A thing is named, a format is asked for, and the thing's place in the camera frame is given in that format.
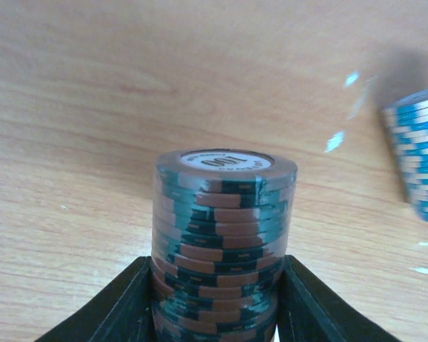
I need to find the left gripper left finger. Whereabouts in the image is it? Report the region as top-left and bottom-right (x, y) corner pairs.
(39, 256), (153, 342)

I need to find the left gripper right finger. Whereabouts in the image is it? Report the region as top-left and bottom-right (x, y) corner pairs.
(277, 255), (399, 342)

